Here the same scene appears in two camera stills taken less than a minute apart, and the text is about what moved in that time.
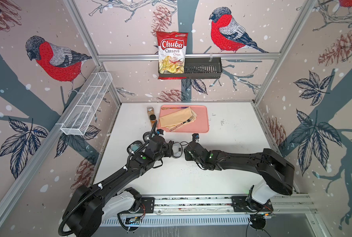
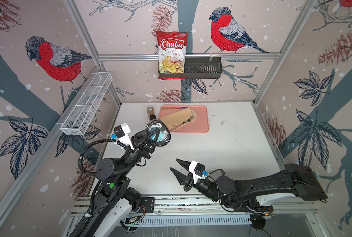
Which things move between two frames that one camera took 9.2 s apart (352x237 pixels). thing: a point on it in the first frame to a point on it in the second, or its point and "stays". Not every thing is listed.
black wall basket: x=199 y=68 stays
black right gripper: x=186 y=155 to x=189 y=182
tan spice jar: x=150 y=111 stays
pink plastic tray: x=200 y=124 stays
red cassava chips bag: x=171 y=47 stays
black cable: x=177 y=151 to x=164 y=136
